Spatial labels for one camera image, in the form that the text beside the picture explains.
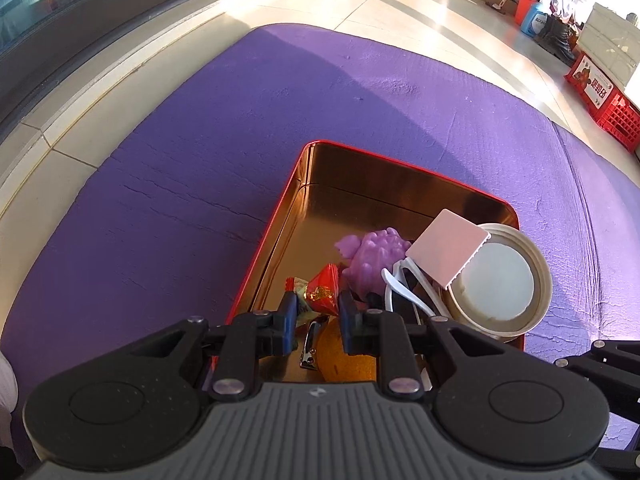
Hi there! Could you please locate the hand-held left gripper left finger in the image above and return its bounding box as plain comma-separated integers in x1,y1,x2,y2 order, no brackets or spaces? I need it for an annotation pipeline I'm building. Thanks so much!
127,290,301,397

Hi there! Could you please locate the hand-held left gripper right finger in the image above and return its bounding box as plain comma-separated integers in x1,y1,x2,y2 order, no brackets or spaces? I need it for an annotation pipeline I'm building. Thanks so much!
339,289,508,397

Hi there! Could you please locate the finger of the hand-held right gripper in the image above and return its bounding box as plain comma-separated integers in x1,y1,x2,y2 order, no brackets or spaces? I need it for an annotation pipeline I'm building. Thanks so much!
552,340,640,392

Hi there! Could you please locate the metal nail clipper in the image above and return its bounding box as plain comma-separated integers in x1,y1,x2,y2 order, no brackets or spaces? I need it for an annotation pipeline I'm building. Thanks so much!
299,320,322,372

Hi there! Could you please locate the orange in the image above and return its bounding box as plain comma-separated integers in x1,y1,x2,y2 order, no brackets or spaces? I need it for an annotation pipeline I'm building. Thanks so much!
319,317,377,384

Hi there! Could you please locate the red candy packet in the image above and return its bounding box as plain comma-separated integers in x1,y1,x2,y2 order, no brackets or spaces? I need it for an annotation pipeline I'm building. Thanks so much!
286,263,342,317

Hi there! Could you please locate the red tin box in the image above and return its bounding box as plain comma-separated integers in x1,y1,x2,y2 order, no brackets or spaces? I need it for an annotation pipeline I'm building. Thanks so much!
210,139,528,392

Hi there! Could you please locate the round gold lid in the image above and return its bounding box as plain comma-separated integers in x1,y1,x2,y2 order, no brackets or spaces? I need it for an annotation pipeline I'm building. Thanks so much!
442,223,553,337

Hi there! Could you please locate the purple spiky toy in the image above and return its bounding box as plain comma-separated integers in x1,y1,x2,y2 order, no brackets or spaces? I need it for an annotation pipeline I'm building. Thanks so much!
336,228,414,302

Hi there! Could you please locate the purple mat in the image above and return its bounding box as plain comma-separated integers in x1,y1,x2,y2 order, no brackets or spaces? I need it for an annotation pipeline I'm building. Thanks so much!
0,22,640,463

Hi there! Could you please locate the red plastic crate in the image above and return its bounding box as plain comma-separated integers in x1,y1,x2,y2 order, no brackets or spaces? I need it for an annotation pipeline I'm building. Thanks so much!
565,52,640,154

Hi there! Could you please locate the white cardboard box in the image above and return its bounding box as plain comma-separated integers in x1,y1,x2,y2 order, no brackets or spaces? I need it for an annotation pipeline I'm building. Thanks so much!
579,2,640,92

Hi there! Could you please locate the blue bottle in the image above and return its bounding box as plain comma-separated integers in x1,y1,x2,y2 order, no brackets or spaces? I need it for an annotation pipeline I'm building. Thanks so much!
520,0,549,37

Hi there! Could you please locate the glass sliding door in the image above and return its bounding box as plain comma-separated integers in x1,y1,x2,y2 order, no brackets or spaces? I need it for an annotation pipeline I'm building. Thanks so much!
0,0,168,128

